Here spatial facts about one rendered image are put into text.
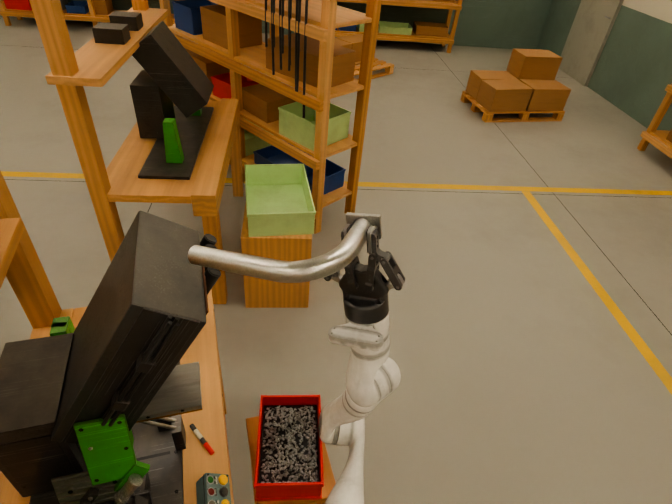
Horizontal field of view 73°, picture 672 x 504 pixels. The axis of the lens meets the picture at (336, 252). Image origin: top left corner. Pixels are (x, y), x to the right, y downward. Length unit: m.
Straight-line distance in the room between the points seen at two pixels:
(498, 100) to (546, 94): 0.71
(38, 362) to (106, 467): 0.36
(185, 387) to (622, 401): 2.70
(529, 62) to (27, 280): 6.47
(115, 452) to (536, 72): 6.81
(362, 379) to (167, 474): 0.93
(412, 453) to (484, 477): 0.38
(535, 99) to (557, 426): 4.84
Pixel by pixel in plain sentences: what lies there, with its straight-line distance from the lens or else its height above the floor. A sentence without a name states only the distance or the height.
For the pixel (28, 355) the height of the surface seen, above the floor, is 1.24.
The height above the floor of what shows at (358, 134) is 0.80.
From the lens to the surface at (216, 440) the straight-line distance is 1.65.
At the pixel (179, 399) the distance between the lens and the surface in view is 1.47.
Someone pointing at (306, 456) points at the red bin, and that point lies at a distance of 1.62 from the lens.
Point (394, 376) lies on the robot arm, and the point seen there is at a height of 1.65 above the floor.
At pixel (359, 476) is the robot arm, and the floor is 1.32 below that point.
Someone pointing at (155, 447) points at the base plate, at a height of 0.90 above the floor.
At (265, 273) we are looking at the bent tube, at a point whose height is 1.92.
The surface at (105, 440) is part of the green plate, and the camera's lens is 1.36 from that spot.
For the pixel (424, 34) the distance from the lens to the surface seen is 9.61.
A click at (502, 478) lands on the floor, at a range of 2.79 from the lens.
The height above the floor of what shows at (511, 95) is 0.36.
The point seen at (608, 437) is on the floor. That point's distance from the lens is 3.22.
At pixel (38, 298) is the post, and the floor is 1.04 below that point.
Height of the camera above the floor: 2.34
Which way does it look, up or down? 39 degrees down
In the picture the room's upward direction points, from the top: 6 degrees clockwise
